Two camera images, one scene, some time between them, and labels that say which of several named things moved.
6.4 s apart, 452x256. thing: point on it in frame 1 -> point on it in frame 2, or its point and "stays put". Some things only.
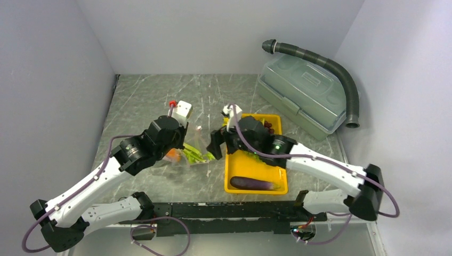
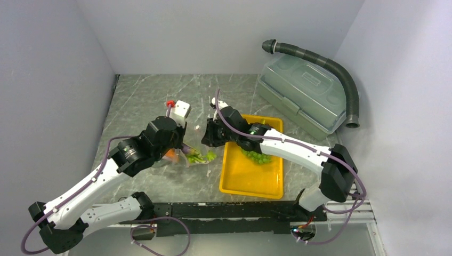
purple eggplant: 251,184 -> 185,149
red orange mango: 173,153 stays put
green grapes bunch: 256,156 stays put
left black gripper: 182,130 stays put
